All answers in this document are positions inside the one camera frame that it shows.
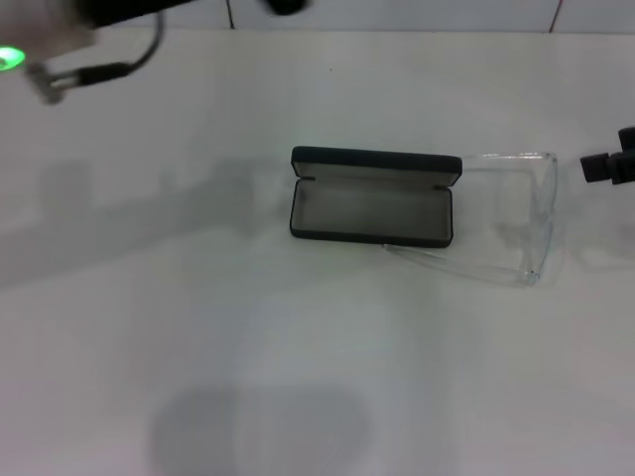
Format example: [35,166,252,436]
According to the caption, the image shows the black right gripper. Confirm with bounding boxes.
[579,125,635,188]

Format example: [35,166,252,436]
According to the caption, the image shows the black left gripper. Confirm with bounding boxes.
[88,0,313,27]

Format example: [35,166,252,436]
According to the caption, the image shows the clear transparent glasses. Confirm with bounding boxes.
[383,150,561,290]

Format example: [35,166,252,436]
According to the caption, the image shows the black glasses case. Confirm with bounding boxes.
[288,144,464,250]

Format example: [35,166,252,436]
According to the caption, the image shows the black cable with metal connector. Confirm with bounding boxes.
[25,8,166,106]

